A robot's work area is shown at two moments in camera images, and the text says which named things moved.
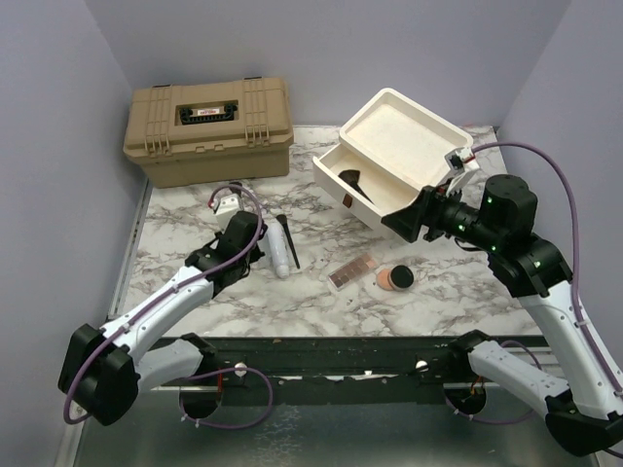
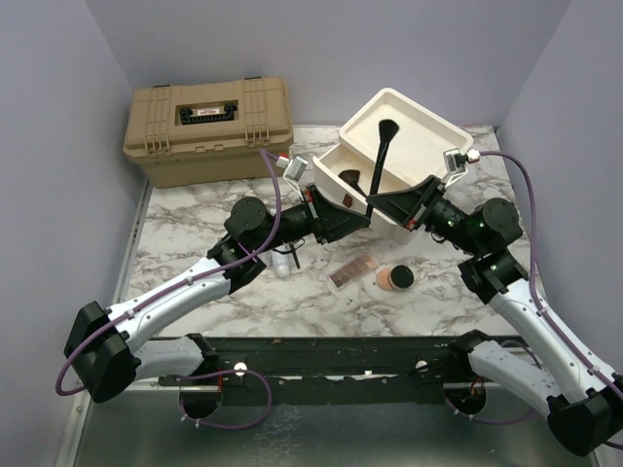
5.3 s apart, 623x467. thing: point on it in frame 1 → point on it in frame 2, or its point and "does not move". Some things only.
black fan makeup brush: (351, 176) does not move
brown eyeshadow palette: (351, 271) does not move
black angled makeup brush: (283, 220) → (386, 129)
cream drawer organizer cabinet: (390, 151) does not move
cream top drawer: (358, 185) does not move
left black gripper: (256, 254) → (327, 219)
